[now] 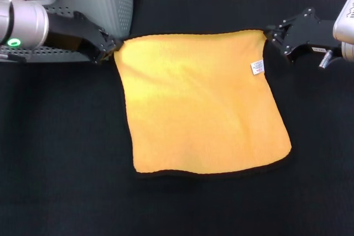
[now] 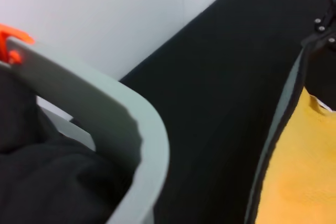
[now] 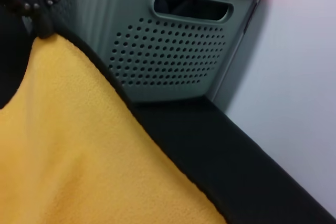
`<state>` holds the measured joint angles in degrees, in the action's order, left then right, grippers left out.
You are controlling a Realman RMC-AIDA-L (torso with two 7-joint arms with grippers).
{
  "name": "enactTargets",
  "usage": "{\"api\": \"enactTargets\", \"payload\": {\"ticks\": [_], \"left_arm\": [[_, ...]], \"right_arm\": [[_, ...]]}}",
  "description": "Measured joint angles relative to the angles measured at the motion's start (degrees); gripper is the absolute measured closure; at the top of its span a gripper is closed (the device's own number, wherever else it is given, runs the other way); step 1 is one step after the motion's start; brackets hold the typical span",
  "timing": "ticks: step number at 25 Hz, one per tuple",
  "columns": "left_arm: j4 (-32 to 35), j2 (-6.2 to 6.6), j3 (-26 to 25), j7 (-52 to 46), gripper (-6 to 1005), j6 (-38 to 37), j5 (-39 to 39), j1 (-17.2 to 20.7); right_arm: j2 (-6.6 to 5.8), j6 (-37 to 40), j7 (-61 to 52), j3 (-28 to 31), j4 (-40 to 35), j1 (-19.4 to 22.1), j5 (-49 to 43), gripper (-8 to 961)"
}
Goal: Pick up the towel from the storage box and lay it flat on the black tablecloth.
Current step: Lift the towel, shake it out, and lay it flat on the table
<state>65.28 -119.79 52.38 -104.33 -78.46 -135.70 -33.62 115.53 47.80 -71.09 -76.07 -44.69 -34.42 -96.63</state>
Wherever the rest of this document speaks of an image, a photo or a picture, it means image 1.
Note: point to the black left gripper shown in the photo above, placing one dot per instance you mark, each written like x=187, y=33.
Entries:
x=72, y=28

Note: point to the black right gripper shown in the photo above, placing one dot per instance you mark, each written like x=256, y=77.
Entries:
x=307, y=31

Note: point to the yellow towel with black edge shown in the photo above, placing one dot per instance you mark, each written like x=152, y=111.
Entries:
x=193, y=95

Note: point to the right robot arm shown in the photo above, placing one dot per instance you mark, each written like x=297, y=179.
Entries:
x=349, y=52

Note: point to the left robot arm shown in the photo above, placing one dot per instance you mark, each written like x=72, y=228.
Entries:
x=25, y=23

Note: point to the silver plug connector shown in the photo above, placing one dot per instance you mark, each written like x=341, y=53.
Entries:
x=326, y=58

